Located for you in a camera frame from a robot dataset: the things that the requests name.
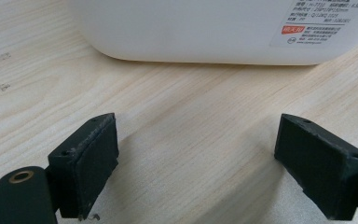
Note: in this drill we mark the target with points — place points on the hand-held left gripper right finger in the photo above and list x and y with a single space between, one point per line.
320 161

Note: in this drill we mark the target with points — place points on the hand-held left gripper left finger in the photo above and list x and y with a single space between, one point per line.
84 168

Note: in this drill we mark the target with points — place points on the white plastic container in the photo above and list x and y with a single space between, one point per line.
199 29

